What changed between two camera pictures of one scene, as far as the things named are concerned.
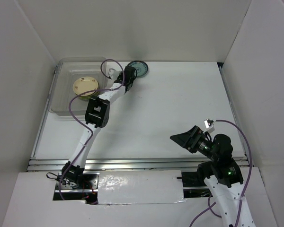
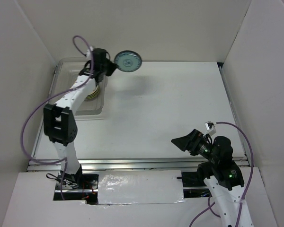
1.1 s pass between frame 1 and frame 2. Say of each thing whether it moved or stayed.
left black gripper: moved
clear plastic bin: stayed
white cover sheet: stayed
